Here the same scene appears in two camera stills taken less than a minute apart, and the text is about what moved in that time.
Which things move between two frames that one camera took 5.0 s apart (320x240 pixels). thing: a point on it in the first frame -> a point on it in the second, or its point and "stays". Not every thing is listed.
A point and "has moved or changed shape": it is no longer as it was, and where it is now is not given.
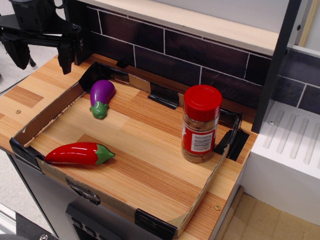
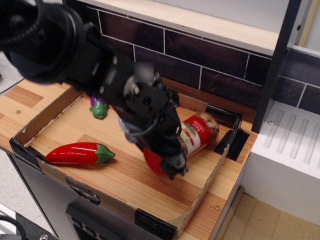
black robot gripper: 37,22 -> 148,111
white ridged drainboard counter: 283,167 stays
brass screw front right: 217,207 stays
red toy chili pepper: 82,153 stays
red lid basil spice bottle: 202,104 has moved or changed shape
